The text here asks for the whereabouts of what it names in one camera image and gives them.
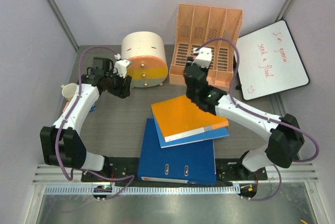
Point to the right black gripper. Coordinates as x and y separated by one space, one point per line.
204 69

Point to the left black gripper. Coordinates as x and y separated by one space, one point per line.
122 91

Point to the yellow cabinet drawer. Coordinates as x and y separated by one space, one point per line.
148 73

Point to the orange folder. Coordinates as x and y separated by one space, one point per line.
179 118

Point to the white arched drawer cabinet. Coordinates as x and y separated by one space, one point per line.
144 49

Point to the orange desk file organizer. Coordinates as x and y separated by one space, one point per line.
196 25

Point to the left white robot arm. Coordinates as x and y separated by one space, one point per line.
61 143

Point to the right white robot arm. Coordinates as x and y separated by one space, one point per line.
281 133

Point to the small blue-label bottle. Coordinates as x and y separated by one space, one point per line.
92 108

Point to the light blue thin folder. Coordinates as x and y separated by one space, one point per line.
191 136

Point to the white dry-erase board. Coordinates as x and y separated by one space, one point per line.
269 62

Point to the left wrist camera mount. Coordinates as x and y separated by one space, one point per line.
121 66

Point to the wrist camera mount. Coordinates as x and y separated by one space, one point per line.
121 66
202 57

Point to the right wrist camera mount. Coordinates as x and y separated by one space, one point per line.
202 57

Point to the blue ring binder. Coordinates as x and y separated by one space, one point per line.
188 154

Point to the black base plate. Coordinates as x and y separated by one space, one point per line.
222 170

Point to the perforated cable tray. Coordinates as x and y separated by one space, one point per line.
109 190

